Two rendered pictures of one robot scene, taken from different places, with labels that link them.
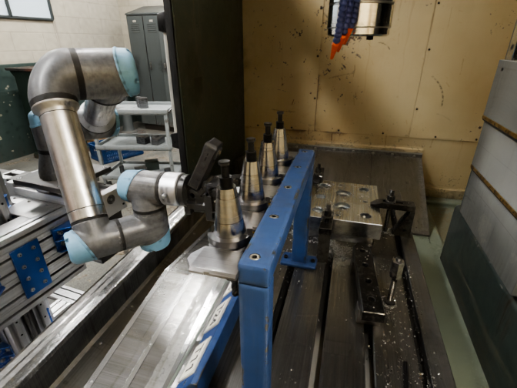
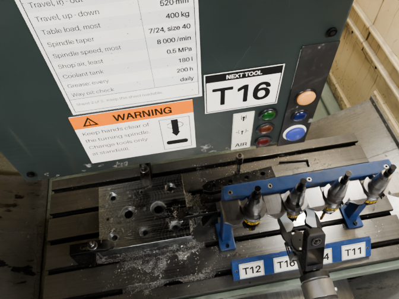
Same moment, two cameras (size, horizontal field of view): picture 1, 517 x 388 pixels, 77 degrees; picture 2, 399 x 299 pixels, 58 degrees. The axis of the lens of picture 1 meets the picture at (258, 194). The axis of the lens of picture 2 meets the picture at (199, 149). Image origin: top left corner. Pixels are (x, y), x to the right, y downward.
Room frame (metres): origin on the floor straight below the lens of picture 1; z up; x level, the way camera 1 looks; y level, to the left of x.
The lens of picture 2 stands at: (0.97, 0.26, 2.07)
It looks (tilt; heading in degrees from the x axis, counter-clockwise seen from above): 56 degrees down; 248
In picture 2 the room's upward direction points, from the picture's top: 4 degrees counter-clockwise
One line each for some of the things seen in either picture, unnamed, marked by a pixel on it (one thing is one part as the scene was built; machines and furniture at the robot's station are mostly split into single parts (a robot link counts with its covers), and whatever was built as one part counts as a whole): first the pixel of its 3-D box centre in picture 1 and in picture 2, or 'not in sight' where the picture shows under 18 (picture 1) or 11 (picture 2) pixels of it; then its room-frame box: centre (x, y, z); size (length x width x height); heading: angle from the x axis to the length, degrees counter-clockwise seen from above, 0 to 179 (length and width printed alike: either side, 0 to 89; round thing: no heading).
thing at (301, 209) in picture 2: (267, 179); (294, 202); (0.60, -0.02, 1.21); 0.06 x 0.06 x 0.03
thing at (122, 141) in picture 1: (146, 145); not in sight; (3.29, 1.18, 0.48); 0.87 x 0.46 x 0.96; 88
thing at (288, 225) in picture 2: not in sight; (281, 219); (0.64, 0.00, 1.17); 0.09 x 0.03 x 0.06; 90
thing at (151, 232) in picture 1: (145, 227); not in sight; (0.66, 0.27, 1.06); 0.11 x 0.08 x 0.11; 125
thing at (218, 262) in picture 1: (214, 261); (394, 185); (0.33, 0.06, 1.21); 0.07 x 0.05 x 0.01; 75
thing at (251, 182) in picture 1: (251, 178); (339, 187); (0.49, 0.01, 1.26); 0.04 x 0.04 x 0.07
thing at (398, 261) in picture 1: (394, 280); (238, 164); (0.59, -0.31, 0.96); 0.03 x 0.03 x 0.13
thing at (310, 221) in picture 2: not in sight; (307, 215); (0.57, 0.02, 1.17); 0.09 x 0.03 x 0.06; 59
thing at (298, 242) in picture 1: (301, 215); (226, 218); (0.74, -0.11, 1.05); 0.10 x 0.05 x 0.30; 75
